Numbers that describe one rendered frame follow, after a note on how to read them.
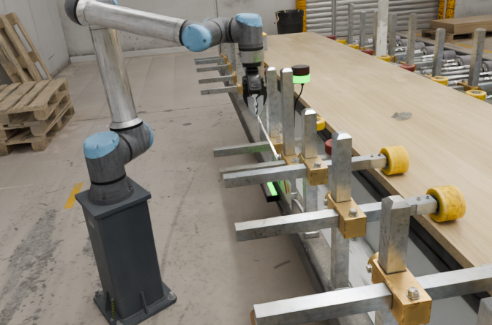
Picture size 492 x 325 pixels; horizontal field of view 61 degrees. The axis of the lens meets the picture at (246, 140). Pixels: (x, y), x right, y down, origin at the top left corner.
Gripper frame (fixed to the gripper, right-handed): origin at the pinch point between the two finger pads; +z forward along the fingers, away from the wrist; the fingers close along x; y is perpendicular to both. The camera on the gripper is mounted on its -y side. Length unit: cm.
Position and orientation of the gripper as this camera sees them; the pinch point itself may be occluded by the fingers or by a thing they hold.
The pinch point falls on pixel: (256, 115)
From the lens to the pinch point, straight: 159.1
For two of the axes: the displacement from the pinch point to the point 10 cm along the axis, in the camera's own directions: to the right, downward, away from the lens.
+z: 0.7, 9.2, 3.7
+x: -9.9, 1.2, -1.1
